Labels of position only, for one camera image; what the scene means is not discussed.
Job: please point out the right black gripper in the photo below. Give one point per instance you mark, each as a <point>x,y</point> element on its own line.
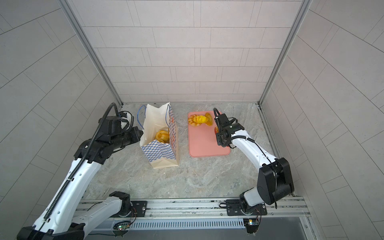
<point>218,139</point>

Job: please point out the pale yellow bread slice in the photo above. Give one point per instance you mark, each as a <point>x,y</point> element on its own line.
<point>162,136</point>

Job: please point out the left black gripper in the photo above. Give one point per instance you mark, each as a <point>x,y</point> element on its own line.
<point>136,137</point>

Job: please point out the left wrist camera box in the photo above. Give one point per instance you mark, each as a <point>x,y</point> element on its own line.
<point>118,124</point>

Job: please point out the twisted yellow pretzel bread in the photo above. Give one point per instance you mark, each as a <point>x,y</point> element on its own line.
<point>192,122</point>

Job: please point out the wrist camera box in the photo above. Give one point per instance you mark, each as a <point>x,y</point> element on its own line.
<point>118,124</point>
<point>223,121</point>

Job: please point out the long yellow baguette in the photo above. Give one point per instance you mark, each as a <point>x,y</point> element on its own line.
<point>170,135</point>

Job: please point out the small brown oval bun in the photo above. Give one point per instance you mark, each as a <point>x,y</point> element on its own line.
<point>209,121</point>

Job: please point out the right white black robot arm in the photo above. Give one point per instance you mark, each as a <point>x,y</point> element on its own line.
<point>275,179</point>

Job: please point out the right green circuit board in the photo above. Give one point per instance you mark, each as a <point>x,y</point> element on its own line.
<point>251,225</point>

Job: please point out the pink plastic tray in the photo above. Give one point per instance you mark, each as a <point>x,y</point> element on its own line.
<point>203,143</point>

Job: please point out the bright yellow croissant bread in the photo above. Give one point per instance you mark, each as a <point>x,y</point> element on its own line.
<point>200,119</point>

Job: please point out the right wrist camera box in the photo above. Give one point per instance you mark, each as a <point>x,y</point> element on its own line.
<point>223,121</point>

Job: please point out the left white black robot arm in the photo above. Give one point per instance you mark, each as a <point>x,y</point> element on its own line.
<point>58,222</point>

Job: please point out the blue checkered paper bag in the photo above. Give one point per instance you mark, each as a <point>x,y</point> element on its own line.
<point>160,155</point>

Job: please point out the left green circuit board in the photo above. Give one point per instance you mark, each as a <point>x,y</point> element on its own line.
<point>121,228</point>

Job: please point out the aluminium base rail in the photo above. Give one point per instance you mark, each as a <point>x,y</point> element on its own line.
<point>190,214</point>

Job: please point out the green circuit board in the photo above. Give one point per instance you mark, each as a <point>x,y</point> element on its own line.
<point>251,225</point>
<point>121,228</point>

